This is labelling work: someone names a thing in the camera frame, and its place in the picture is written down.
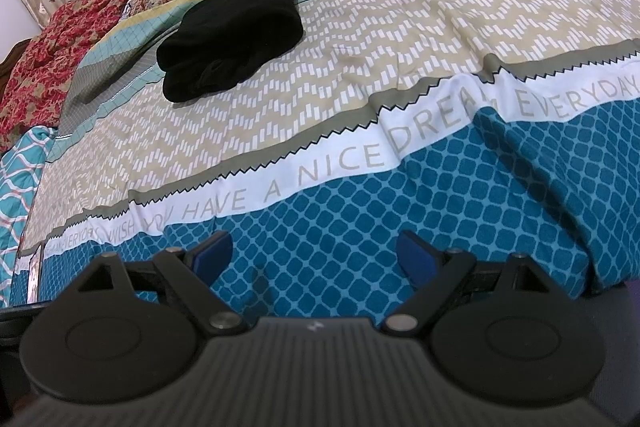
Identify wooden bed frame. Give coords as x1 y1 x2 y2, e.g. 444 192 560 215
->
0 39 24 74

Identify teal lattice print cloth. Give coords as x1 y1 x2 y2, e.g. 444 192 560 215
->
0 124 57 308

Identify black pants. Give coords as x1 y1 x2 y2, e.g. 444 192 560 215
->
156 0 305 104

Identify patterned bed sheet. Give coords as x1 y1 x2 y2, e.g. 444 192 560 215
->
0 0 640 310

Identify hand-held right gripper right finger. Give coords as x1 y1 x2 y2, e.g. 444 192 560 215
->
382 230 554 334

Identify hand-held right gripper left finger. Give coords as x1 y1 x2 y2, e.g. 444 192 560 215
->
75 230 247 334

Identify red floral patchwork quilt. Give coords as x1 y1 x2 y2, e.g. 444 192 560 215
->
0 0 531 154

